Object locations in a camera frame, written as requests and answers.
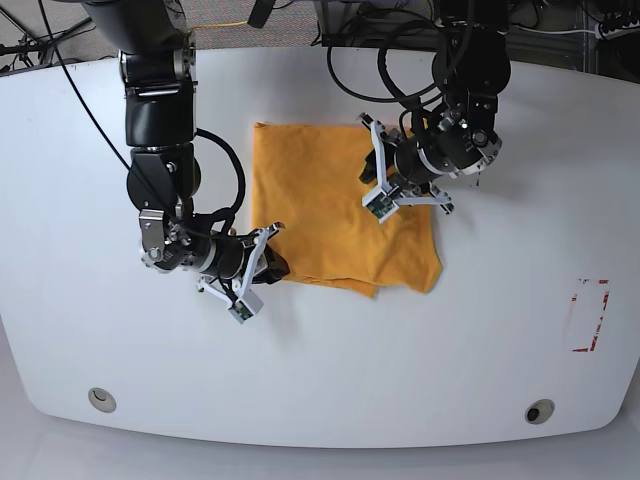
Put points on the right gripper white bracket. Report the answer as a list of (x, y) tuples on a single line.
[(228, 266)]

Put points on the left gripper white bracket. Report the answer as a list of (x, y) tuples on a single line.
[(403, 170)]

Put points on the yellow orange T-shirt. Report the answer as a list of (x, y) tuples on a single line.
[(307, 177)]

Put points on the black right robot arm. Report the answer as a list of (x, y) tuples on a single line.
[(157, 57)]

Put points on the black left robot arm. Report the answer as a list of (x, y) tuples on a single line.
[(471, 62)]

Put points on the left grey table grommet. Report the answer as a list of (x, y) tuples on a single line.
[(102, 400)]

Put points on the grey table grommet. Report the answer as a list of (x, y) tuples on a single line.
[(102, 400), (540, 411)]

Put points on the red tape rectangle marking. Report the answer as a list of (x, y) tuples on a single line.
[(587, 311)]

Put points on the white power strip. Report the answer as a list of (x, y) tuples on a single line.
[(617, 25)]

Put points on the right grey table grommet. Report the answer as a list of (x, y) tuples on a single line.
[(540, 411)]

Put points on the black tripod stand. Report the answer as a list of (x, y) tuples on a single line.
[(25, 43)]

